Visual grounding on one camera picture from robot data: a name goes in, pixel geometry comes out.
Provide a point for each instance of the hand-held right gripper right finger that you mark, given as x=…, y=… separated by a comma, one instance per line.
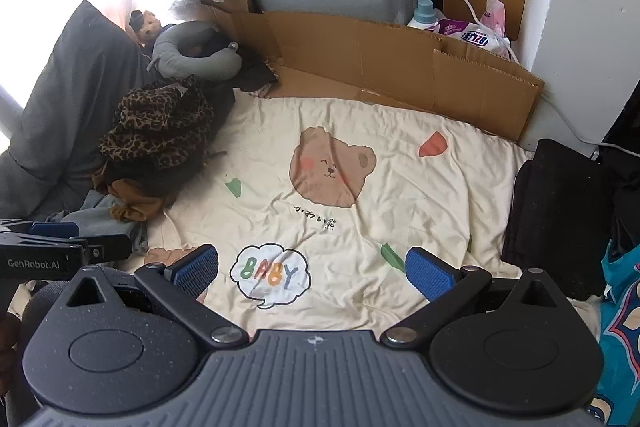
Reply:
x=430, y=277

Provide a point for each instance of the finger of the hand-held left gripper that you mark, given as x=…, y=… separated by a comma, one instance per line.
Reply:
x=107, y=248
x=55, y=229

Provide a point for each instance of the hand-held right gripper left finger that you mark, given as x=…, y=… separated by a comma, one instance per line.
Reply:
x=192, y=269

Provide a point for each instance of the leopard print skirt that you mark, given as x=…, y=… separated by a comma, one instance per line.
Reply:
x=150, y=127

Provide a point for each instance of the grey-blue garment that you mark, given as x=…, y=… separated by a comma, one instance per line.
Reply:
x=100, y=214

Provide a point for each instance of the mustard brown garment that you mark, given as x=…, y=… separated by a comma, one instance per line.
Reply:
x=132, y=207

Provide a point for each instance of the cream printed bear blanket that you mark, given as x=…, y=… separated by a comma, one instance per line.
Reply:
x=425, y=207

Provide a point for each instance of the black crumpled garment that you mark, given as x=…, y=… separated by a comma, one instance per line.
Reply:
x=190, y=177
x=255, y=74

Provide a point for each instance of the black folded garment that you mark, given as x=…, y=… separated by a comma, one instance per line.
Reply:
x=560, y=217

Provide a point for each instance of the dark grey pillow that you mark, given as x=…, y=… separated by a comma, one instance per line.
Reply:
x=75, y=82

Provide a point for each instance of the teal printed bag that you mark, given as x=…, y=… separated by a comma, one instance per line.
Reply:
x=620, y=317

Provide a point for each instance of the grey neck pillow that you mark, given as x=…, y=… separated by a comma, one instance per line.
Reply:
x=170, y=44

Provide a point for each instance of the small plush doll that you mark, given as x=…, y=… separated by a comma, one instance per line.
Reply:
x=147, y=24

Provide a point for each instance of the dark cloth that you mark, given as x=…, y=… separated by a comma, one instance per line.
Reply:
x=622, y=157

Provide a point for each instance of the brown cardboard sheet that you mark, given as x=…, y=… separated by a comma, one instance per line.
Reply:
x=350, y=52

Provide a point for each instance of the white purple tissue pack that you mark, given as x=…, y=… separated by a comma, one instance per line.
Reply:
x=475, y=37

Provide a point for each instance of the white teal-capped detergent bottle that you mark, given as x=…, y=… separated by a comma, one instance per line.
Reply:
x=425, y=14

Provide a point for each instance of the pink refill pouch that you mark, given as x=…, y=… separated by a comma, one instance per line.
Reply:
x=492, y=14

